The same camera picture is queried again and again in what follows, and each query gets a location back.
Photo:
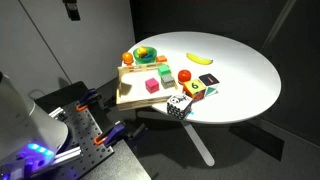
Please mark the gray cube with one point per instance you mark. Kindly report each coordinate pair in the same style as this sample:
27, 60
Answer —
167, 81

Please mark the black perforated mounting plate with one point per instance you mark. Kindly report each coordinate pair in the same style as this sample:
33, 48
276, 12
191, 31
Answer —
86, 133

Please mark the green cube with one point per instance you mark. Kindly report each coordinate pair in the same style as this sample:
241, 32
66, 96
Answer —
164, 70

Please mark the purple orange clamp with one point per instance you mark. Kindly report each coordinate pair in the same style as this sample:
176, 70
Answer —
87, 98
113, 133

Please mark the blue cube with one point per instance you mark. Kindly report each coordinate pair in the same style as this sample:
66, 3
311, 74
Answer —
146, 56

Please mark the black white checkered cube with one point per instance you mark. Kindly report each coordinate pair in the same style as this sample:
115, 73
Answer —
179, 106

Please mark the pink cube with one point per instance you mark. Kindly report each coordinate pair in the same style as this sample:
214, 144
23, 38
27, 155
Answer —
152, 85

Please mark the orange block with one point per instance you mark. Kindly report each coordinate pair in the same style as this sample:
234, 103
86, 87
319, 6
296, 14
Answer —
161, 59

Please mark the silver aluminium rail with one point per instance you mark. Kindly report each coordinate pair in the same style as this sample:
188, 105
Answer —
57, 113
68, 155

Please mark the black robot stand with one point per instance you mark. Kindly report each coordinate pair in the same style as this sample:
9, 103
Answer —
126, 166

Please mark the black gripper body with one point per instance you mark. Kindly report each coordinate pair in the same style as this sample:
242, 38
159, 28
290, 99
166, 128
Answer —
72, 10

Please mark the red toy apple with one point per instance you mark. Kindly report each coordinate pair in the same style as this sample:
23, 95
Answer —
184, 76

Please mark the white table base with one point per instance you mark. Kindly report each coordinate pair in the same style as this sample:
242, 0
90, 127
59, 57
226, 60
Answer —
196, 140

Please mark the orange number six cube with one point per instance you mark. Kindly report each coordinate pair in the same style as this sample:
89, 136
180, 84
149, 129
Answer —
194, 88

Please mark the yellow toy banana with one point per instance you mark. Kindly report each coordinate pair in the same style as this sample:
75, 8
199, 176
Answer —
199, 59

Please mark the green bowl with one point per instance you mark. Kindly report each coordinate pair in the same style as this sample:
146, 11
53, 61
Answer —
151, 59

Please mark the yellow round toy fruit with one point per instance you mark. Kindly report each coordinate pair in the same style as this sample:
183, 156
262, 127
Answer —
142, 50

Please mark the wooden tray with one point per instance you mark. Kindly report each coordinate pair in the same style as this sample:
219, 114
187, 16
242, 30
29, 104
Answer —
133, 88

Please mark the orange toy fruit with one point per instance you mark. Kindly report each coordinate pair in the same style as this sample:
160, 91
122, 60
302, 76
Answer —
127, 58

